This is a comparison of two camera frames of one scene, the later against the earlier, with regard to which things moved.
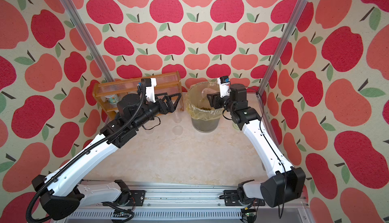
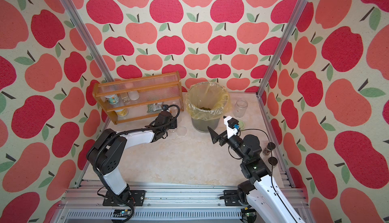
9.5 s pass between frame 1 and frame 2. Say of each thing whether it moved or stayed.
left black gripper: moved
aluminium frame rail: stayed
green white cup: stayed
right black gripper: moved
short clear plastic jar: moved
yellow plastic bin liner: stayed
